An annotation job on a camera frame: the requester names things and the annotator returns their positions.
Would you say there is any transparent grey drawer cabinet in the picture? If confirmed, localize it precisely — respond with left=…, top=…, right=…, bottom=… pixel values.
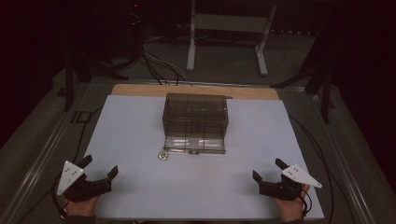
left=162, top=92, right=230, bottom=140

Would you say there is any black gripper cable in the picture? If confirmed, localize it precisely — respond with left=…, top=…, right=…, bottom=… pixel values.
left=298, top=186, right=313, bottom=217
left=50, top=176, right=69, bottom=220

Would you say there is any bundle of floor cables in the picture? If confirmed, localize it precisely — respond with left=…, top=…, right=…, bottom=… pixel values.
left=140, top=40, right=194, bottom=87

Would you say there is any white table mat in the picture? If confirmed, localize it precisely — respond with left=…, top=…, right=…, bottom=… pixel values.
left=83, top=94, right=325, bottom=221

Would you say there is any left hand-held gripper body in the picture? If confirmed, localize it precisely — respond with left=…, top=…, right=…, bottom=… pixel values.
left=56, top=160, right=113, bottom=203

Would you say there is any person's right hand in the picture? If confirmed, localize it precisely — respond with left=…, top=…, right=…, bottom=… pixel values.
left=274, top=184, right=311, bottom=223

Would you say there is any aluminium floor rail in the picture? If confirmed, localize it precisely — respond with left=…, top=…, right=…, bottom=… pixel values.
left=0, top=102, right=82, bottom=224
left=311, top=92, right=396, bottom=224

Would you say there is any black floor cable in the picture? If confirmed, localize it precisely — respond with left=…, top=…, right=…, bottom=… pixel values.
left=288, top=114, right=357, bottom=224
left=72, top=105, right=105, bottom=164

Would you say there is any black tripod stand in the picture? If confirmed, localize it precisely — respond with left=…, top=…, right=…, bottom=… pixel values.
left=61, top=46, right=130, bottom=113
left=270, top=55, right=339, bottom=125

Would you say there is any grey metal desk frame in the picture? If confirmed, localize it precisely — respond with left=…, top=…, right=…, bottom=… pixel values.
left=186, top=0, right=278, bottom=77

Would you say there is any person's left hand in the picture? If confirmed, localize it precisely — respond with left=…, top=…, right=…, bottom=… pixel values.
left=63, top=195, right=101, bottom=217

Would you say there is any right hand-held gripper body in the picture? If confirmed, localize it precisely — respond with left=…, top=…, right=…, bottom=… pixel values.
left=259, top=163, right=323, bottom=202

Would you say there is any transparent drawer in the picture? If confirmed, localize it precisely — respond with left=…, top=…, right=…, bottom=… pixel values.
left=163, top=135, right=227, bottom=156

